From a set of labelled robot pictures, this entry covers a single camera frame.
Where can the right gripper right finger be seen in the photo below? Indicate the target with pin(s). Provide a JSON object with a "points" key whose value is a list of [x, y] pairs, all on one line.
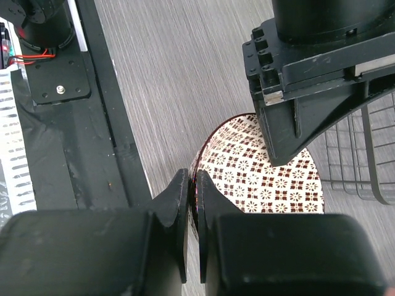
{"points": [[281, 254]]}

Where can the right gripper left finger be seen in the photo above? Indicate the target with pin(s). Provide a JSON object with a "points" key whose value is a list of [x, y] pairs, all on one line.
{"points": [[135, 251]]}

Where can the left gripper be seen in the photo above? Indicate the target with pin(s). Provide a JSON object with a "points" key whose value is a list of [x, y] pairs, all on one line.
{"points": [[310, 87]]}

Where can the patterned ceramic bowl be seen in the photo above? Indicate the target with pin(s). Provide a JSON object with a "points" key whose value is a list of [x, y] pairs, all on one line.
{"points": [[236, 159]]}

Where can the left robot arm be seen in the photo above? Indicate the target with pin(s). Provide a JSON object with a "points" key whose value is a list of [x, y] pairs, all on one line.
{"points": [[304, 21]]}

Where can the wire dish rack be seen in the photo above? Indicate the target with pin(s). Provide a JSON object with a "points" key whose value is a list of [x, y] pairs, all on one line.
{"points": [[360, 153]]}

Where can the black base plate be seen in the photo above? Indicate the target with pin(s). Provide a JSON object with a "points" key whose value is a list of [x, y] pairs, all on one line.
{"points": [[78, 140]]}

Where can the white cable duct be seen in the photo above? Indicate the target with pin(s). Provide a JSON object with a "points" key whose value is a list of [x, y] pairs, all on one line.
{"points": [[20, 196]]}

